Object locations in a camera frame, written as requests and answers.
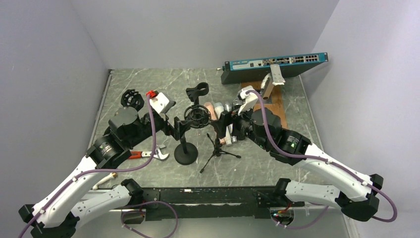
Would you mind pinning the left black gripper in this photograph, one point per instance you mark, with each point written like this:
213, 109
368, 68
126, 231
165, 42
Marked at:
169, 129

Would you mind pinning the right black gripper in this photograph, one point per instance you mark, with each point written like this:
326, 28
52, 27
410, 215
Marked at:
226, 118

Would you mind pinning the silver grey microphone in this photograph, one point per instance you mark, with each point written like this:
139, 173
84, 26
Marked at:
228, 107

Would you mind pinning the white microphone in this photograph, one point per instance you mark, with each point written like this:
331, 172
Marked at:
219, 108

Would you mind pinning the pink microphone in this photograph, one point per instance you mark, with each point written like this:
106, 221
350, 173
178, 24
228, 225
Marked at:
210, 108

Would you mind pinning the shock mount tripod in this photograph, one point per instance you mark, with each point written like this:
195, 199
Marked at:
200, 117

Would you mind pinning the black mic stand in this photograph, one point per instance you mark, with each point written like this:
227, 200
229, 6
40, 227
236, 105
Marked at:
194, 93
185, 153

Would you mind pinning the shock mount stand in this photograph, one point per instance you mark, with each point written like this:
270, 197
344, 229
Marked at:
132, 98

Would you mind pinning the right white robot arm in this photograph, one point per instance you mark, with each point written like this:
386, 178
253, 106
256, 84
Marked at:
353, 193

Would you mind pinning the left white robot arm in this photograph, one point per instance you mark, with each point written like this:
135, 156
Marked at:
63, 211

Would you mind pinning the wooden board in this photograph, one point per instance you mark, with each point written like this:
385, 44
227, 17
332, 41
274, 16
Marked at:
274, 103

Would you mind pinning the small brass white fitting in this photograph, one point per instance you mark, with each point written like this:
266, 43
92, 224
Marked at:
110, 176

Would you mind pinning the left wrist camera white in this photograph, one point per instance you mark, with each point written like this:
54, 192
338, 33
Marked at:
160, 102

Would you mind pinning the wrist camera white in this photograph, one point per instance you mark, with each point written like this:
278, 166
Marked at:
248, 98
160, 102

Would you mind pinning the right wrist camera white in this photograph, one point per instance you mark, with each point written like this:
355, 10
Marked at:
248, 98

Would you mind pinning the red handled adjustable wrench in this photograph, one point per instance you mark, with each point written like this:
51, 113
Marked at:
158, 154

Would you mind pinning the metal bracket with tube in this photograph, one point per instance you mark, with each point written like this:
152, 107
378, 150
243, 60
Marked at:
272, 79

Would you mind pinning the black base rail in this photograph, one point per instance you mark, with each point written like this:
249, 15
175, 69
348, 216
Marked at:
211, 202

